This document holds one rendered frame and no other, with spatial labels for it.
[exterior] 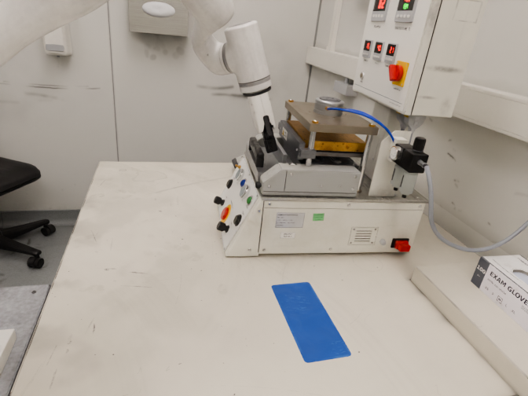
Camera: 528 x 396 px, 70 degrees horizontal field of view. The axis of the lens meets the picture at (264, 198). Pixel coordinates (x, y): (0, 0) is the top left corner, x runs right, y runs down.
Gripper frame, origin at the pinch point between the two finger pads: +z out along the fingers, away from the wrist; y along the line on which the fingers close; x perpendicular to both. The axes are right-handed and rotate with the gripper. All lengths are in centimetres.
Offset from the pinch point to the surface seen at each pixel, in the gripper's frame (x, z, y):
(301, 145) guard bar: 6.2, -1.6, 11.5
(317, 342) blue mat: -5, 26, 47
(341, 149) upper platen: 16.6, 3.1, 10.3
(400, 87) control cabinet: 32.8, -9.0, 12.2
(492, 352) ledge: 27, 35, 54
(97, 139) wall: -88, 15, -135
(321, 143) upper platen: 11.8, -0.1, 10.3
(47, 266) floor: -125, 62, -85
